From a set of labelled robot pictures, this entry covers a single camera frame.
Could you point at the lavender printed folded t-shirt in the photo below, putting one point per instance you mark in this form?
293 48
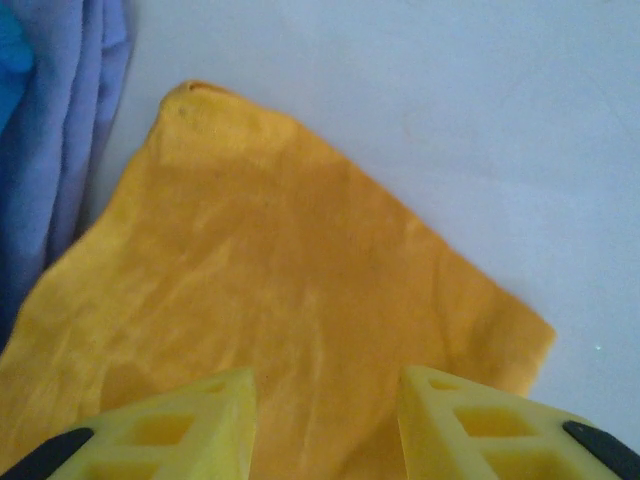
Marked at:
65 150

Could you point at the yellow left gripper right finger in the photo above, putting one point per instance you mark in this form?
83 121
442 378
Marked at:
500 435

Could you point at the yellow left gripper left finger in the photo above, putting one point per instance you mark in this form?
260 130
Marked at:
165 435

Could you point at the orange t-shirt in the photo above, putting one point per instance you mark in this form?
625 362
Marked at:
280 260

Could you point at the blue folded t-shirt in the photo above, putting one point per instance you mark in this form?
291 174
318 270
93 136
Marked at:
12 60

